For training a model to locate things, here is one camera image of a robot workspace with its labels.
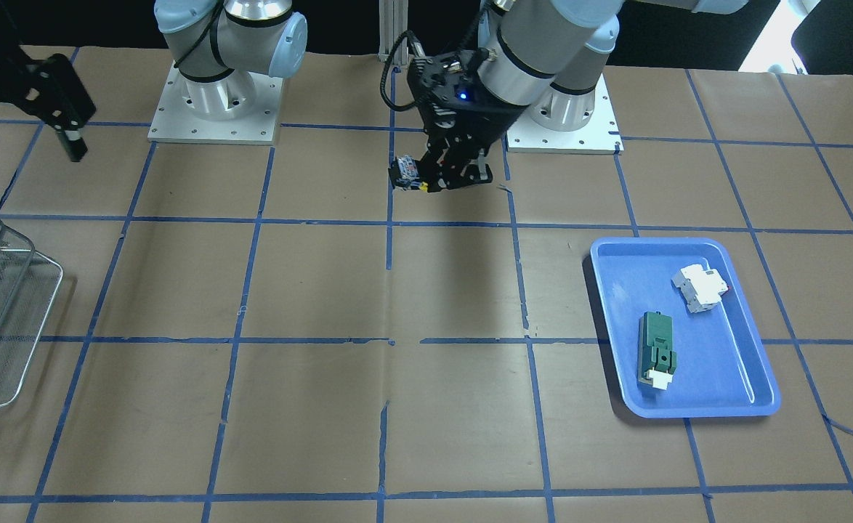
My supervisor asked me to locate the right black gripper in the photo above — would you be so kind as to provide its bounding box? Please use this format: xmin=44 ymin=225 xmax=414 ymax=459
xmin=0 ymin=55 xmax=97 ymax=162

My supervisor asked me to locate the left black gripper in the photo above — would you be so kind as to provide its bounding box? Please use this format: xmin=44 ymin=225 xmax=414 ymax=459
xmin=407 ymin=52 xmax=522 ymax=193

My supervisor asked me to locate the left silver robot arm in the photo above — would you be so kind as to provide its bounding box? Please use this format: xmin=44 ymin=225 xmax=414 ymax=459
xmin=379 ymin=1 xmax=623 ymax=192

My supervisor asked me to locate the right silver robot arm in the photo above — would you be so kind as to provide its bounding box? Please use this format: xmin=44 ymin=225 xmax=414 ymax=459
xmin=0 ymin=1 xmax=308 ymax=162

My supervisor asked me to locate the white circuit breaker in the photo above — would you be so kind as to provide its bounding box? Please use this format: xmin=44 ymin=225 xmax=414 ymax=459
xmin=671 ymin=264 xmax=730 ymax=314

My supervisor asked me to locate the green relay module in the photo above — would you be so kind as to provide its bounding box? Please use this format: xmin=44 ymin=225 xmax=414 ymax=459
xmin=638 ymin=311 xmax=678 ymax=391

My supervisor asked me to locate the blue plastic tray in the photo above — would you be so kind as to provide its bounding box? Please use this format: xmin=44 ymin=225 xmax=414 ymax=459
xmin=590 ymin=236 xmax=781 ymax=419

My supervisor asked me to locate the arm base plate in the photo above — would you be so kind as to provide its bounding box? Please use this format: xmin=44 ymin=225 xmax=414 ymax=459
xmin=147 ymin=68 xmax=284 ymax=146
xmin=506 ymin=76 xmax=625 ymax=155

